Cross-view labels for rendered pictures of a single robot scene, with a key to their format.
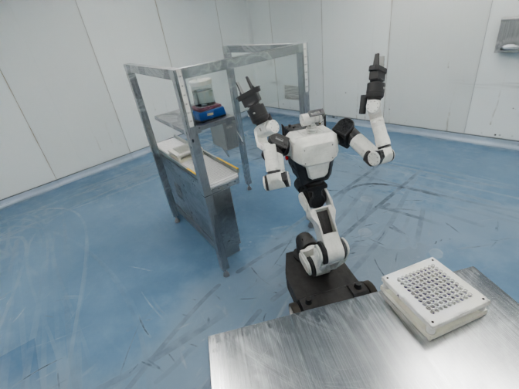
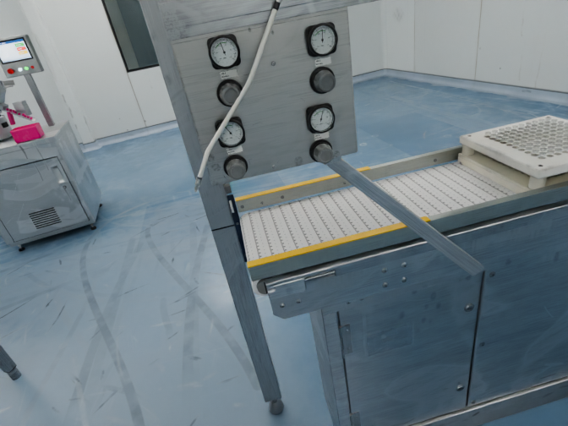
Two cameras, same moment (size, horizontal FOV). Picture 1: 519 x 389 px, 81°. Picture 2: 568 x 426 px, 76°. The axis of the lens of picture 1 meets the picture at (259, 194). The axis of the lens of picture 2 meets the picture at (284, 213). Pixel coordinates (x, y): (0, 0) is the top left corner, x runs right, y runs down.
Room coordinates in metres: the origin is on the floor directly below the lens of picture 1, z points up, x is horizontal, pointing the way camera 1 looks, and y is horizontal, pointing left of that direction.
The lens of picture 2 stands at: (2.42, -0.30, 1.24)
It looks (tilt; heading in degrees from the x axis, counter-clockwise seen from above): 29 degrees down; 115
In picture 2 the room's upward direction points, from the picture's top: 11 degrees counter-clockwise
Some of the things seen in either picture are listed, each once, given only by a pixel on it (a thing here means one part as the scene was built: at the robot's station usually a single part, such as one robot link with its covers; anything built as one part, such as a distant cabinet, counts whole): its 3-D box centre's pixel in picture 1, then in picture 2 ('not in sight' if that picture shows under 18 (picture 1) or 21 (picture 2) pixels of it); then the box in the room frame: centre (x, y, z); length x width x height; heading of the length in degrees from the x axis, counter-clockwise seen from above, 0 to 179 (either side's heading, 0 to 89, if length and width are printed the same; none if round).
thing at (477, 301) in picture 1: (432, 289); not in sight; (0.74, -0.57, 0.91); 0.25 x 0.24 x 0.02; 105
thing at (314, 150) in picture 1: (308, 150); not in sight; (1.70, -0.33, 1.11); 0.34 x 0.30 x 0.36; 100
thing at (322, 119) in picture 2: not in sight; (320, 118); (2.28, 0.17, 1.10); 0.04 x 0.01 x 0.04; 31
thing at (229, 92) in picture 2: not in sight; (229, 90); (2.19, 0.11, 1.16); 0.03 x 0.02 x 0.04; 31
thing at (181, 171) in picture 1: (188, 162); (526, 192); (2.63, 0.60, 0.77); 1.30 x 0.29 x 0.10; 31
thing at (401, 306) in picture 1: (430, 299); not in sight; (0.74, -0.57, 0.86); 0.24 x 0.24 x 0.02; 15
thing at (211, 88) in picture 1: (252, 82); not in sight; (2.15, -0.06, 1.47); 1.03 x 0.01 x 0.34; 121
